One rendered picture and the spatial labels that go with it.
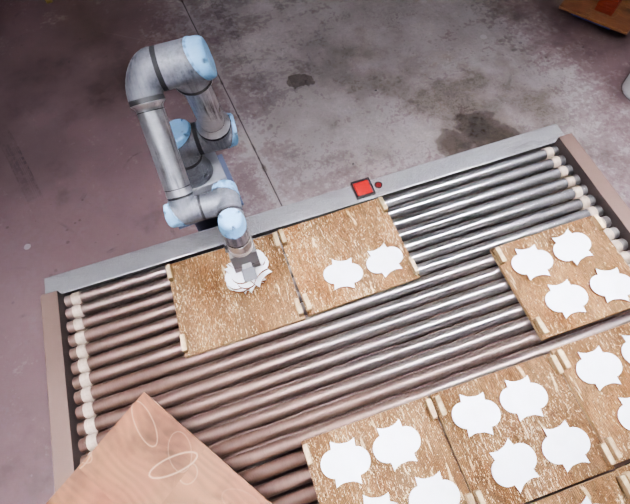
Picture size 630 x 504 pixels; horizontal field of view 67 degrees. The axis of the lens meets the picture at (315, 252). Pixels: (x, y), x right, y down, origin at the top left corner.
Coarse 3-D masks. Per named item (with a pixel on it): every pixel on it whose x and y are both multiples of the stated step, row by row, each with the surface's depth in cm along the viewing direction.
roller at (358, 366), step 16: (480, 320) 158; (496, 320) 158; (432, 336) 157; (448, 336) 156; (384, 352) 155; (400, 352) 154; (416, 352) 156; (336, 368) 153; (352, 368) 153; (368, 368) 154; (288, 384) 152; (304, 384) 151; (320, 384) 151; (256, 400) 149; (272, 400) 149; (208, 416) 147; (224, 416) 148
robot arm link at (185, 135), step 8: (176, 120) 166; (184, 120) 165; (176, 128) 164; (184, 128) 163; (192, 128) 164; (176, 136) 162; (184, 136) 162; (192, 136) 164; (184, 144) 163; (192, 144) 165; (184, 152) 166; (192, 152) 167; (200, 152) 168; (184, 160) 169; (192, 160) 170
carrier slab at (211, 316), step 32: (224, 256) 171; (192, 288) 165; (224, 288) 165; (256, 288) 165; (288, 288) 164; (192, 320) 160; (224, 320) 160; (256, 320) 159; (288, 320) 159; (192, 352) 155
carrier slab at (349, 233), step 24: (336, 216) 177; (360, 216) 176; (384, 216) 176; (288, 240) 173; (312, 240) 172; (336, 240) 172; (360, 240) 172; (384, 240) 171; (312, 264) 168; (360, 264) 167; (408, 264) 167; (312, 288) 164; (360, 288) 163; (384, 288) 163; (312, 312) 160
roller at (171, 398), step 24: (624, 240) 170; (480, 288) 164; (504, 288) 164; (408, 312) 161; (432, 312) 161; (336, 336) 158; (360, 336) 158; (264, 360) 155; (288, 360) 155; (192, 384) 153; (216, 384) 152
